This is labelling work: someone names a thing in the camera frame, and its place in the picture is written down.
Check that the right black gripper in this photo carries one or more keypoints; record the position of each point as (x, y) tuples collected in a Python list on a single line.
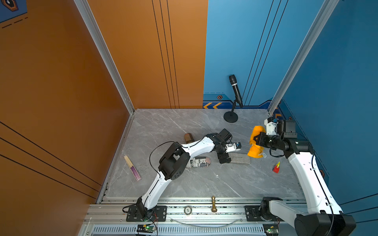
[(260, 141)]

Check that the orange fluffy cloth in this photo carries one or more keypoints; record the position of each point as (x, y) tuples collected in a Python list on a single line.
[(255, 150)]

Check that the right green circuit board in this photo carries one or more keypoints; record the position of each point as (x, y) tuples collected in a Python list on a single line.
[(271, 230)]

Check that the red yellow small toy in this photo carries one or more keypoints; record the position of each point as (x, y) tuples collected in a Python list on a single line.
[(276, 168)]

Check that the left green circuit board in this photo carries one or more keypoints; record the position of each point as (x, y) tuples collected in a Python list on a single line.
[(145, 229)]

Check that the brass chess piece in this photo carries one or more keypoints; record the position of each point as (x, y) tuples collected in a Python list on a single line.
[(213, 207)]

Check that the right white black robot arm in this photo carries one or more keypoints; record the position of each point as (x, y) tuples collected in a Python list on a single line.
[(324, 217)]

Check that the grey rectangular eyeglass case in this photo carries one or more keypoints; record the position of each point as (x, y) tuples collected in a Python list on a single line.
[(239, 158)]

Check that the green circuit board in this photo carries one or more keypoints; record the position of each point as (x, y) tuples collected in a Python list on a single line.
[(145, 229), (271, 230)]

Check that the black microphone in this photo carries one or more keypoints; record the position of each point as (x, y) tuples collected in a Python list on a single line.
[(236, 90)]

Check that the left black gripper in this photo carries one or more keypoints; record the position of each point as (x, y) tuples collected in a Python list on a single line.
[(222, 157)]

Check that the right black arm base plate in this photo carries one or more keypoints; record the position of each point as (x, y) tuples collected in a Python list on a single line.
[(253, 213)]

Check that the wooden stick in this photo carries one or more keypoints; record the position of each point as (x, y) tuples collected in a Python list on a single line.
[(132, 168)]

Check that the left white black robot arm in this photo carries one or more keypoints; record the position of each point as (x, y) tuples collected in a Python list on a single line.
[(174, 161)]

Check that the newspaper print eyeglass case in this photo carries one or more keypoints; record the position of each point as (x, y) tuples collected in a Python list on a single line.
[(198, 162)]

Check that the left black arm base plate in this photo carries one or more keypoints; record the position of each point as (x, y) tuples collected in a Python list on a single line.
[(158, 214)]

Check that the aluminium front rail frame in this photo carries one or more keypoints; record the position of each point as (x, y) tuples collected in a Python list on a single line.
[(108, 218)]

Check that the plaid eyeglass case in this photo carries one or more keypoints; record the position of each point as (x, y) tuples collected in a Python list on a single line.
[(189, 138)]

